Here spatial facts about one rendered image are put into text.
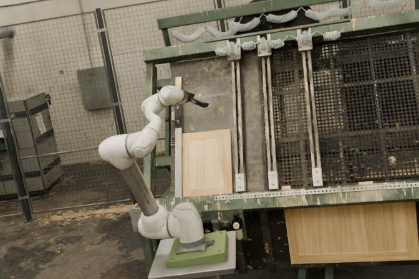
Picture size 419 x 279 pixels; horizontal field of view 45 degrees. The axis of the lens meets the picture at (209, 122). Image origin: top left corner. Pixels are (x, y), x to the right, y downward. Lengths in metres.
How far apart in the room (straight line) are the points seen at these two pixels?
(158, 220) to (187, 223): 0.18
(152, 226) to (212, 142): 0.94
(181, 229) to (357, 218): 1.36
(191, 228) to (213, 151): 0.86
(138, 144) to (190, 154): 1.13
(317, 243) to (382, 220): 0.49
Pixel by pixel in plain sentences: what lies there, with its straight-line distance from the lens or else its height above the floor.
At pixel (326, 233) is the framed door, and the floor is 0.48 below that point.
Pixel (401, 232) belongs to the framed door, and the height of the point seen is 0.46.
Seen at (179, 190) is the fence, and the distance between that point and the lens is 3.68.
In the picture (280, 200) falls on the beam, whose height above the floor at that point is 0.84.
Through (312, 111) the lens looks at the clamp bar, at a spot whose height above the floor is 1.37.
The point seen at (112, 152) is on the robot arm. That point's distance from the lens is 2.76.
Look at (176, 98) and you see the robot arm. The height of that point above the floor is 1.67.
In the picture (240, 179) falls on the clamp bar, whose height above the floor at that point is 0.99.
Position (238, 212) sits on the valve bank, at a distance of 3.54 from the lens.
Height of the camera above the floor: 2.09
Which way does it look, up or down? 11 degrees down
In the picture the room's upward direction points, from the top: 9 degrees counter-clockwise
